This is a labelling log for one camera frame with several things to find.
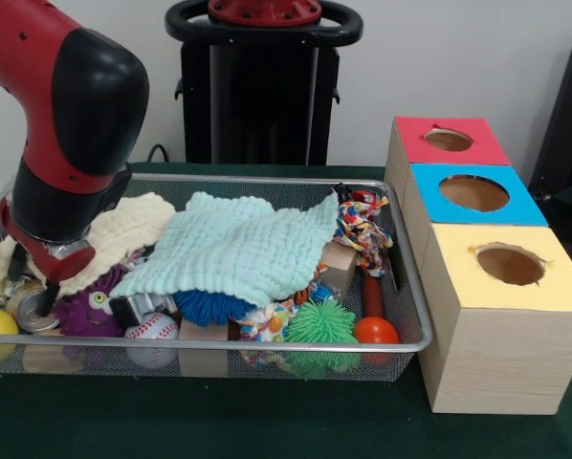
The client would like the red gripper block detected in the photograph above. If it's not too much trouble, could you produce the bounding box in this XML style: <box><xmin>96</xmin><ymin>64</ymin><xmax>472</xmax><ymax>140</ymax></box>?
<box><xmin>0</xmin><ymin>197</ymin><xmax>97</xmax><ymax>319</ymax></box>

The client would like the silver drink can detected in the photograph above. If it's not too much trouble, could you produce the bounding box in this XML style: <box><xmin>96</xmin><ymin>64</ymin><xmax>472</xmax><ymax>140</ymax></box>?
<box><xmin>6</xmin><ymin>280</ymin><xmax>61</xmax><ymax>334</ymax></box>

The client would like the clear shallow mesh bin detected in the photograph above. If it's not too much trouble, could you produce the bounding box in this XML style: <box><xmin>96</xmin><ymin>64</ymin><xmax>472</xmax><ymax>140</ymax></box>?
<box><xmin>0</xmin><ymin>170</ymin><xmax>434</xmax><ymax>383</ymax></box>

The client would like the wooden box with three holes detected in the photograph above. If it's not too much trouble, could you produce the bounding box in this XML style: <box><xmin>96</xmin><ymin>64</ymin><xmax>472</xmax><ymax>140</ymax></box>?
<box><xmin>385</xmin><ymin>116</ymin><xmax>572</xmax><ymax>416</ymax></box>

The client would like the purple monster toy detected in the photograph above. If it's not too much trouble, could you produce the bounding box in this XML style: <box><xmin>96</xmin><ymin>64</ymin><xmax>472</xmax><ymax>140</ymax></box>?
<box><xmin>55</xmin><ymin>266</ymin><xmax>134</xmax><ymax>338</ymax></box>

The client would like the cream knitted cloth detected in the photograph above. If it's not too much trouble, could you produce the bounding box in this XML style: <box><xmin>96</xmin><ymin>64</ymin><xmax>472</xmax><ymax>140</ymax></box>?
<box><xmin>0</xmin><ymin>192</ymin><xmax>177</xmax><ymax>299</ymax></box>

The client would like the white baseball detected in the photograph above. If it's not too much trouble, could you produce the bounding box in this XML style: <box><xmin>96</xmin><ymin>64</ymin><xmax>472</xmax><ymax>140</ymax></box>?
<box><xmin>124</xmin><ymin>313</ymin><xmax>180</xmax><ymax>370</ymax></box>

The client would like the blue spiky ball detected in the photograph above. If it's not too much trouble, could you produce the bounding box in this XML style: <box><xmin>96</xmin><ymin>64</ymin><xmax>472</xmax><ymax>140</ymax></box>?
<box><xmin>174</xmin><ymin>287</ymin><xmax>258</xmax><ymax>327</ymax></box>

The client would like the mint knitted cloth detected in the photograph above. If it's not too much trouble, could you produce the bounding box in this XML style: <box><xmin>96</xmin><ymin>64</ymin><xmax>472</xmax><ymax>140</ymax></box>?
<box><xmin>109</xmin><ymin>191</ymin><xmax>341</xmax><ymax>309</ymax></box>

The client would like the dark green tablecloth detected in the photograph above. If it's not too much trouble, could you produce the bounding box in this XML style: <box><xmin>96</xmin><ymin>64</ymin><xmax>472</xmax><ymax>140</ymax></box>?
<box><xmin>0</xmin><ymin>161</ymin><xmax>572</xmax><ymax>459</ymax></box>

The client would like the green spiky ball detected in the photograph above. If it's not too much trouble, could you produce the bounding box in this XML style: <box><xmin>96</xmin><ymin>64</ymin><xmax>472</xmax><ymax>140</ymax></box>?
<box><xmin>283</xmin><ymin>298</ymin><xmax>359</xmax><ymax>376</ymax></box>

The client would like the red maraca rattle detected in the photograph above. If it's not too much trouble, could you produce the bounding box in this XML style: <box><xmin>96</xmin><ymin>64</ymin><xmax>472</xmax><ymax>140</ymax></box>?
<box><xmin>352</xmin><ymin>273</ymin><xmax>400</xmax><ymax>347</ymax></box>

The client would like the black panel stand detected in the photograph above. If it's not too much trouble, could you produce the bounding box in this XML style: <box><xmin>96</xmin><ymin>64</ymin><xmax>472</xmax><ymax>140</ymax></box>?
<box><xmin>528</xmin><ymin>32</ymin><xmax>572</xmax><ymax>226</ymax></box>

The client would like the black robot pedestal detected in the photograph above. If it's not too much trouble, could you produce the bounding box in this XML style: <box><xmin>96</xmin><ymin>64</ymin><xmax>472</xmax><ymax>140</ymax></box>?
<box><xmin>165</xmin><ymin>0</ymin><xmax>363</xmax><ymax>165</ymax></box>

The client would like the multicoloured rope toy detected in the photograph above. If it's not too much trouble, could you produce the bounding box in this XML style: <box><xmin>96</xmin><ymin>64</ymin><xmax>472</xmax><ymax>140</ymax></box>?
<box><xmin>334</xmin><ymin>189</ymin><xmax>394</xmax><ymax>278</ymax></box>

